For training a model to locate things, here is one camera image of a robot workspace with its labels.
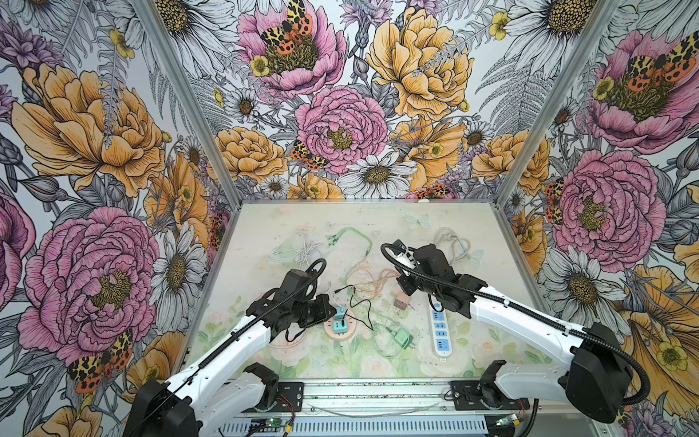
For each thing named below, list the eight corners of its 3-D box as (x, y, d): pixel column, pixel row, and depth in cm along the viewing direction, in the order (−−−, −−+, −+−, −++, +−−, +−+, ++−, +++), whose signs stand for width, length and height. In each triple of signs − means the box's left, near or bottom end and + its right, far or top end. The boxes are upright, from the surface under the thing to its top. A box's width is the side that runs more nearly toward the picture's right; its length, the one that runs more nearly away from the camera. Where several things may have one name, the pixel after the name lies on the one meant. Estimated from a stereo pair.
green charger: (408, 353, 84) (410, 350, 81) (392, 337, 87) (393, 333, 84) (416, 345, 85) (418, 341, 83) (400, 329, 88) (401, 325, 86)
